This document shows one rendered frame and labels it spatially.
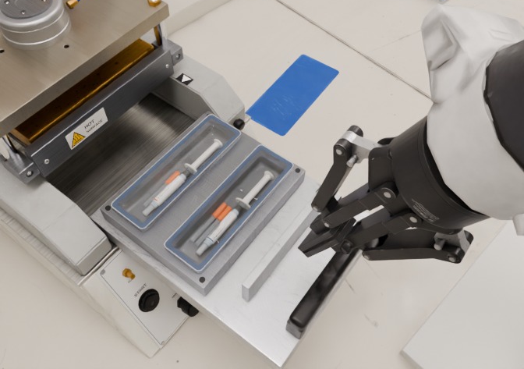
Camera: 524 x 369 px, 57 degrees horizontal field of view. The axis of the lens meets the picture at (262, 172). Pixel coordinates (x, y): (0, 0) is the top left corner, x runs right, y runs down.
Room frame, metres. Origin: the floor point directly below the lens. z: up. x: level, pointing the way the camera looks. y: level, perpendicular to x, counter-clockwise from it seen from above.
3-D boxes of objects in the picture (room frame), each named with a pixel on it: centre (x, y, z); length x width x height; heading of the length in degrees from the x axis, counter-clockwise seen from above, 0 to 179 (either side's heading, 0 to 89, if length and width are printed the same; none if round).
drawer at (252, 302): (0.30, 0.03, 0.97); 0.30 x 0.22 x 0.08; 55
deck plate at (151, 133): (0.49, 0.31, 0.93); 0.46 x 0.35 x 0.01; 55
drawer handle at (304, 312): (0.22, -0.08, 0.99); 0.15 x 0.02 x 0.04; 145
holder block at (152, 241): (0.32, 0.07, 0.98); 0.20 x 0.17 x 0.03; 145
